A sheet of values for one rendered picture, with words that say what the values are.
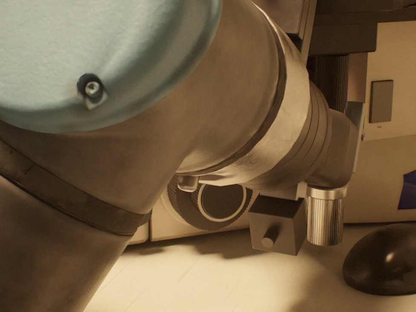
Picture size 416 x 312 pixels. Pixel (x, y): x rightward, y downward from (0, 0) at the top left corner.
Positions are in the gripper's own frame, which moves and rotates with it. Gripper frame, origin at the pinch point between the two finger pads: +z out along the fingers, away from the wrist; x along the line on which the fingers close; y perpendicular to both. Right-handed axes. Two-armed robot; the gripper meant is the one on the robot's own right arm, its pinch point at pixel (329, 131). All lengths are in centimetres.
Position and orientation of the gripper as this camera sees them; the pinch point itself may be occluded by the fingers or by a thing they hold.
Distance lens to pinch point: 62.7
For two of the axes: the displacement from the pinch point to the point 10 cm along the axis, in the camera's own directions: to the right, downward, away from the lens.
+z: 3.7, 1.7, 9.1
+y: -1.7, 9.8, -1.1
